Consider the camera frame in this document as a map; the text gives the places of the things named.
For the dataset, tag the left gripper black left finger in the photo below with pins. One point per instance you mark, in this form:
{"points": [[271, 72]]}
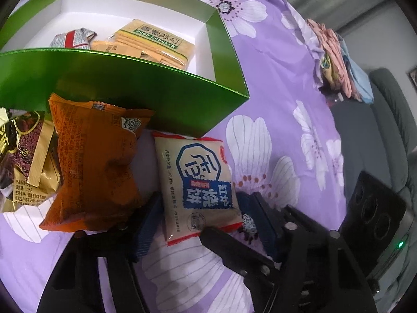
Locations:
{"points": [[74, 285]]}

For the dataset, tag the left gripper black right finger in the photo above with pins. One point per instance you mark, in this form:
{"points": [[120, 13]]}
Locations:
{"points": [[306, 267]]}

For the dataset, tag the white red-bean cake packet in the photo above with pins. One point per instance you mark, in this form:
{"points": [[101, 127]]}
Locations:
{"points": [[196, 184]]}

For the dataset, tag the red silver snack packet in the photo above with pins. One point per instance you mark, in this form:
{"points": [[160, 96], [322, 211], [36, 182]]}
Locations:
{"points": [[78, 39]]}

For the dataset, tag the yellow soda cracker packet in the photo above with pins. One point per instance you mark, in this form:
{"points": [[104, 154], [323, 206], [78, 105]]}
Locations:
{"points": [[166, 48]]}

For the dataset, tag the yellow-orange snack packet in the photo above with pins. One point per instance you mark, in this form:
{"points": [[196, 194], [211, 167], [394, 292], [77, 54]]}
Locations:
{"points": [[120, 49]]}

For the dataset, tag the grey sofa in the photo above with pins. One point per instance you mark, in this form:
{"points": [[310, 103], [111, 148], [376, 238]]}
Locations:
{"points": [[379, 138]]}

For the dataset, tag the dark orange snack packet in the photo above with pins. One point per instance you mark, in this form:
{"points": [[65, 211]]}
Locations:
{"points": [[96, 145]]}

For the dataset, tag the purple floral tablecloth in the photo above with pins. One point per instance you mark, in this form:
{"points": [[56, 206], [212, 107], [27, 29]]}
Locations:
{"points": [[282, 142]]}

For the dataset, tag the gold brown candy packet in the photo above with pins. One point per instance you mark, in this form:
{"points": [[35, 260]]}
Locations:
{"points": [[30, 172]]}

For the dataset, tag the pile of folded clothes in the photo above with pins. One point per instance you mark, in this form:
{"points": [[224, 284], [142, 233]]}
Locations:
{"points": [[337, 67]]}

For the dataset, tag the green cardboard box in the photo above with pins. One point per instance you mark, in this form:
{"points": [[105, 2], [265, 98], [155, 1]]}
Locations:
{"points": [[189, 102]]}

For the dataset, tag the framed wall picture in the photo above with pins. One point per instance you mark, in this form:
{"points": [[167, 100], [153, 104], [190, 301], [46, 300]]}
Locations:
{"points": [[413, 77]]}

